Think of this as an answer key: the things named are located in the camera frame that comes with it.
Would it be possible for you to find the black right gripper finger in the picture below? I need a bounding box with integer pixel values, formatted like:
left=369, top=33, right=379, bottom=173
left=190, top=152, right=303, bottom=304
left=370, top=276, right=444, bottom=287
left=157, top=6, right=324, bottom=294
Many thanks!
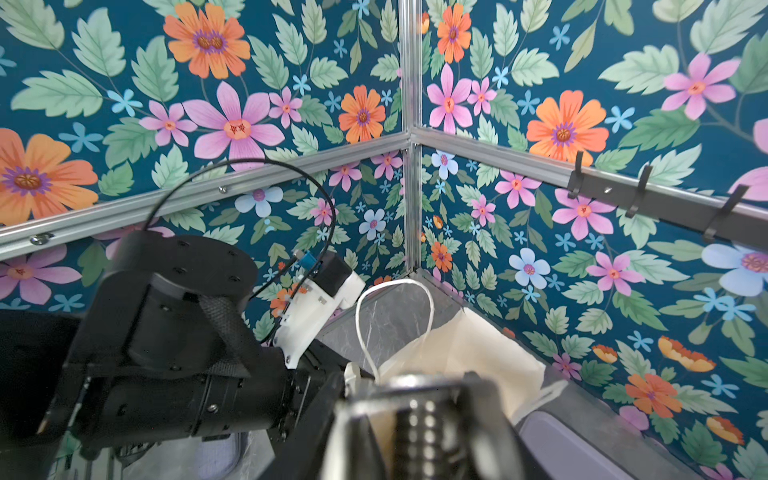
left=260, top=372, right=345, bottom=479

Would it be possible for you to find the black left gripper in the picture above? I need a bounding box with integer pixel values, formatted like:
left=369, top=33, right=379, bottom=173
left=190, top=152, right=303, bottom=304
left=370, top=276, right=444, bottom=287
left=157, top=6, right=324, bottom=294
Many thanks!
left=281, top=344, right=349, bottom=442

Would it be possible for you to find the printed white paper bag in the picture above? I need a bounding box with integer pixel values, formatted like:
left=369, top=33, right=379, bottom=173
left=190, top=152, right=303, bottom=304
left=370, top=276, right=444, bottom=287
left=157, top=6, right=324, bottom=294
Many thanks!
left=355, top=278, right=568, bottom=425

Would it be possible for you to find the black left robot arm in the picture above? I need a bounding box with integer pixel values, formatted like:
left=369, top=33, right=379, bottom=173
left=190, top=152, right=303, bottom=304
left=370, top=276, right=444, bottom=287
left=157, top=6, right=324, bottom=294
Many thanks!
left=1, top=231, right=344, bottom=467

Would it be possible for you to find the purple cutting mat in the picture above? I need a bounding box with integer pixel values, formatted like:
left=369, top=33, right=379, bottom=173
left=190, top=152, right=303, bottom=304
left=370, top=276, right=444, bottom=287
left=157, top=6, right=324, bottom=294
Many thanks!
left=519, top=411, right=632, bottom=480

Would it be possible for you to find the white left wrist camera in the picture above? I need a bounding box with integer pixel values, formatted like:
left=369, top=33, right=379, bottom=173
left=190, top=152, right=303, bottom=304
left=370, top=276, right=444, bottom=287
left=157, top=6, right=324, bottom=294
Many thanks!
left=273, top=251, right=365, bottom=370

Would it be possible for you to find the aluminium frame corner post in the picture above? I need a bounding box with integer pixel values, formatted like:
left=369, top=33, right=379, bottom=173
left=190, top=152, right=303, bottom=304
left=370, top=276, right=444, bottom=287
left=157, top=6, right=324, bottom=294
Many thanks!
left=398, top=0, right=422, bottom=273

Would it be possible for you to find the black hook rail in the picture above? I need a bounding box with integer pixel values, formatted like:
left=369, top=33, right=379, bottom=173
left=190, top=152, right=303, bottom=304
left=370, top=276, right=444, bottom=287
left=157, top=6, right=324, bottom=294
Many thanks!
left=567, top=153, right=767, bottom=251

